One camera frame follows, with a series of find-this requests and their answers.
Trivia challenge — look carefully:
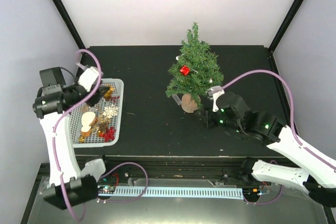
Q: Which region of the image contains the red gift box ornament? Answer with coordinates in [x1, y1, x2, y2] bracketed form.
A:
[180, 66, 190, 76]

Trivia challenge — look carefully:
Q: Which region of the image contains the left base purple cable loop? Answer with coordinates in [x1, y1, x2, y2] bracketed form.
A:
[97, 162, 149, 204]

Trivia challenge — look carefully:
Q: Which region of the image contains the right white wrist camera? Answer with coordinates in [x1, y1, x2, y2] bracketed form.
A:
[206, 86, 225, 112]

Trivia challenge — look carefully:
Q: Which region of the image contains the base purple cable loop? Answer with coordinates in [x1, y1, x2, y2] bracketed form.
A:
[243, 160, 284, 206]
[97, 162, 149, 204]

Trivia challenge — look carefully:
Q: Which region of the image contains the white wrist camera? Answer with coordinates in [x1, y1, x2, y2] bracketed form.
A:
[206, 86, 225, 112]
[76, 62, 99, 92]

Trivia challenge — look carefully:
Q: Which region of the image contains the pine cone ornament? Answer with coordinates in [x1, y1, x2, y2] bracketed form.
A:
[98, 121, 110, 132]

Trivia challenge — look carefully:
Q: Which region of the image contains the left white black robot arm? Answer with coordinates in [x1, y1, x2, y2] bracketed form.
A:
[33, 67, 113, 210]

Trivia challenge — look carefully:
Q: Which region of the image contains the gold gift box ornament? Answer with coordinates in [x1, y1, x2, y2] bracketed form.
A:
[103, 87, 114, 100]

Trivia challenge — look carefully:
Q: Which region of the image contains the small green christmas tree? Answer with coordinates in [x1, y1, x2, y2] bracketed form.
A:
[165, 22, 224, 101]

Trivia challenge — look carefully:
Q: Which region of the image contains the light blue slotted cable duct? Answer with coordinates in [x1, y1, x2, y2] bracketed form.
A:
[98, 185, 244, 200]

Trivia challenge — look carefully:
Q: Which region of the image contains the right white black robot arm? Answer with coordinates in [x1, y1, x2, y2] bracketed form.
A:
[201, 87, 335, 208]

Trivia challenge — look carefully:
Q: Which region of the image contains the terracotta tree pot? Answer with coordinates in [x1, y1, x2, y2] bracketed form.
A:
[181, 94, 202, 113]

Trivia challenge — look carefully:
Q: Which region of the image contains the white plastic basket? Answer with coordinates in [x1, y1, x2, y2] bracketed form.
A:
[68, 78, 124, 148]

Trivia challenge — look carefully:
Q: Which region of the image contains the red snowflake ornament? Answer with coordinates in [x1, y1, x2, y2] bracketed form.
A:
[99, 127, 116, 143]

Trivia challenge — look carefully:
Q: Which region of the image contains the wooden slice ornament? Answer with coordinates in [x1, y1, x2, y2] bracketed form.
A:
[80, 111, 96, 137]

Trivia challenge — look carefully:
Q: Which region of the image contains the white snowflake ornament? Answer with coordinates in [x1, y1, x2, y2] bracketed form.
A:
[102, 105, 119, 118]

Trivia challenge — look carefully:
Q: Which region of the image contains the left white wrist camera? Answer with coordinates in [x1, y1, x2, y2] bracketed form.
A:
[76, 62, 99, 92]

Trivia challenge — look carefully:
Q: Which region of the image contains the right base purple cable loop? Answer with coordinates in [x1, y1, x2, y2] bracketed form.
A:
[243, 160, 284, 206]

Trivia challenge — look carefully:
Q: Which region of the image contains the gold star ornament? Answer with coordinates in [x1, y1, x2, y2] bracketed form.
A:
[78, 135, 86, 143]

